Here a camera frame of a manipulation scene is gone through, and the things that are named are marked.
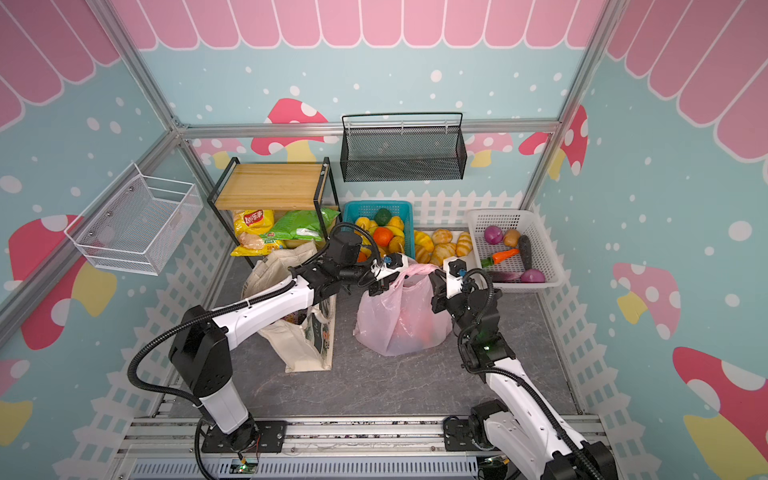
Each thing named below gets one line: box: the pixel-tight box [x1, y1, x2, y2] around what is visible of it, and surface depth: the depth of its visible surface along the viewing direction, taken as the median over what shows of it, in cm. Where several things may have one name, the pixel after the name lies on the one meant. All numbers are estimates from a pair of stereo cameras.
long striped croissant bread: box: [430, 243, 457, 268], surface depth 111 cm
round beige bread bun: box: [432, 228, 453, 244], surface depth 115 cm
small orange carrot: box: [481, 248, 520, 268], surface depth 109 cm
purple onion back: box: [484, 225, 504, 245], surface depth 114 cm
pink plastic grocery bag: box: [353, 257, 453, 356], surface depth 82 cm
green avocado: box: [374, 208, 392, 226], surface depth 118 cm
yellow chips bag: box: [230, 209, 287, 257], surface depth 91 cm
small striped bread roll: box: [456, 231, 473, 257], surface depth 112 cm
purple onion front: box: [521, 268, 545, 283], surface depth 100 cm
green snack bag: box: [260, 209, 341, 241], surface depth 87 cm
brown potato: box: [504, 229, 521, 248], surface depth 114 cm
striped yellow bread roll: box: [414, 230, 435, 252], surface depth 114 cm
